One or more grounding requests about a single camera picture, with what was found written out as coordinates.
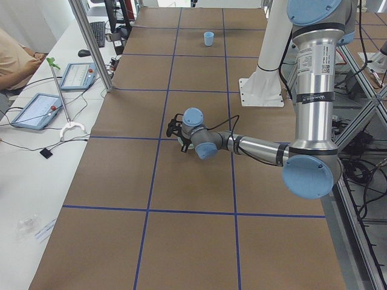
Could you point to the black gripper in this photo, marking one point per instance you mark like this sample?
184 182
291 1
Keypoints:
185 144

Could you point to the mint green bowl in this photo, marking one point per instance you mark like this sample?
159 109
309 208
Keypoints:
190 147

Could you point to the light blue plastic cup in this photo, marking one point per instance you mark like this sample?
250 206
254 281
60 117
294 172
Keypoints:
208 38

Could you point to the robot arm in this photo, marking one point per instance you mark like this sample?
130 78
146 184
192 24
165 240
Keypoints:
310 165

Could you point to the far blue teach pendant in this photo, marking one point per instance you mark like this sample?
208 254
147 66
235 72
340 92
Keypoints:
78 76

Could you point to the blue teach pendant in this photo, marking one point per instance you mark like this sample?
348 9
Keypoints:
78 76
38 112

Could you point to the small black square pad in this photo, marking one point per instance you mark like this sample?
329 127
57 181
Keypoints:
46 153

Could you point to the black computer mouse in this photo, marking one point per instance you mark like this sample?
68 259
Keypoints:
83 53

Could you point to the black keyboard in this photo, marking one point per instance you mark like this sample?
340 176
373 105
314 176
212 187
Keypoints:
98 29

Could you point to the near blue teach pendant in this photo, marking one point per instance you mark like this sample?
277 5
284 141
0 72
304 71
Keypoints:
38 112

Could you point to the clear plastic bag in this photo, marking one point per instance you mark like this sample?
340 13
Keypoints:
26 227

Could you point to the person in beige shirt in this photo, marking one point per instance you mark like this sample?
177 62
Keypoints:
18 63

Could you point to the white camera mast base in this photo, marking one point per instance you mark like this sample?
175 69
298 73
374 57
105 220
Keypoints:
263 87

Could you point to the aluminium frame post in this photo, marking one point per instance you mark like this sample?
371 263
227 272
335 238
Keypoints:
85 29

